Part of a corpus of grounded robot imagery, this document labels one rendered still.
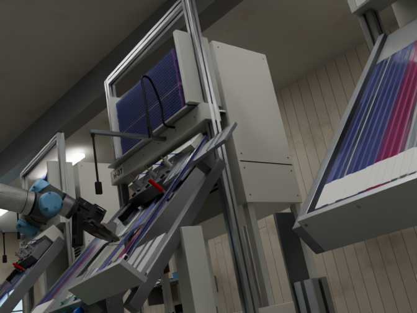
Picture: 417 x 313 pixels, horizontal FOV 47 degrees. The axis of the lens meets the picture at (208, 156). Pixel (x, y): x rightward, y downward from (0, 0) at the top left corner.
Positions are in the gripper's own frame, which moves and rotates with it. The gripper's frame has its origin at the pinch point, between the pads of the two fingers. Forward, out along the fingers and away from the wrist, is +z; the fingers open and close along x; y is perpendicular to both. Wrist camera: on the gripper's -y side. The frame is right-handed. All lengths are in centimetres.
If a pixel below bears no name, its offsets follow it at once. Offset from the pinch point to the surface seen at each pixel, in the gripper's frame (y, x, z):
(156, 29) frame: 93, -11, -27
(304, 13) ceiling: 338, 70, 105
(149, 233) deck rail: -6.9, -32.0, -1.2
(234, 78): 76, -32, 9
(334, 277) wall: 185, 193, 319
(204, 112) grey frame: 46, -36, 0
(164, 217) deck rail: 0.8, -32.0, 1.5
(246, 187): 31, -32, 29
